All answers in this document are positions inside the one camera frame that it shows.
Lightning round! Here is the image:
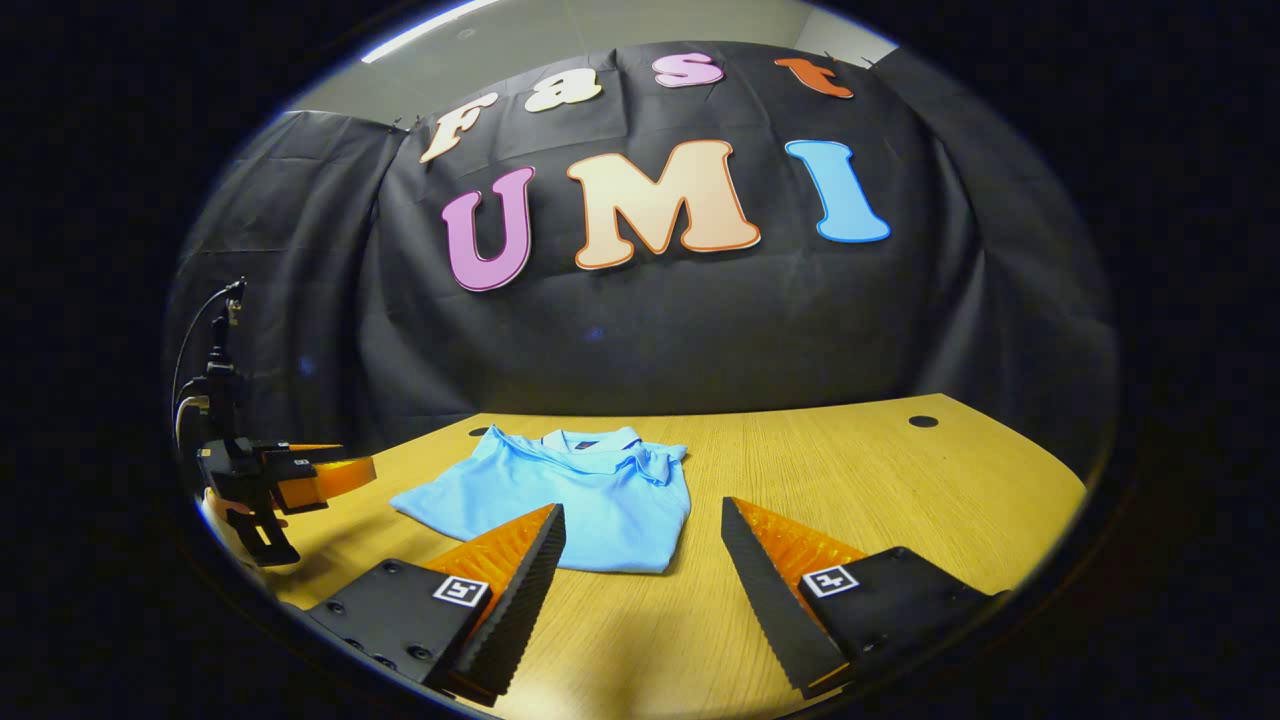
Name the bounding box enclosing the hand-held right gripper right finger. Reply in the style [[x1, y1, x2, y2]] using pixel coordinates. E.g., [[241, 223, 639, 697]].
[[720, 497, 1011, 701]]

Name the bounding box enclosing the black backdrop cloth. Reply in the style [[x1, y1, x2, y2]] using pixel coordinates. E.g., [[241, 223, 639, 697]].
[[165, 42, 1119, 471]]

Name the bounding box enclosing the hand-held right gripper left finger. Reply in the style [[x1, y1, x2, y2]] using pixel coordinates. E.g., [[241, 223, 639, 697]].
[[300, 503, 567, 708]]

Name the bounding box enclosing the light blue T-shirt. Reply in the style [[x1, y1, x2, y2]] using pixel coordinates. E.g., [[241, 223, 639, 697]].
[[390, 425, 693, 575]]

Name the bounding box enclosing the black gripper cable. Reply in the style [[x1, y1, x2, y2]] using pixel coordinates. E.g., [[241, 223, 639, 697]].
[[172, 283, 246, 421]]

